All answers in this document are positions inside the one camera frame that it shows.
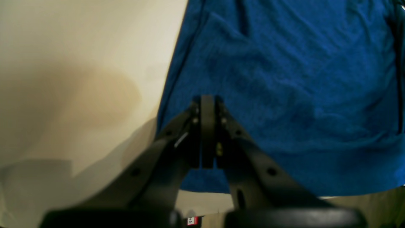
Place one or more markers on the dark blue t-shirt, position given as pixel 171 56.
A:
pixel 318 84

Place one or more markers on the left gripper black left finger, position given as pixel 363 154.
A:
pixel 145 193

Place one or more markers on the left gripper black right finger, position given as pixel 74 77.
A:
pixel 263 194

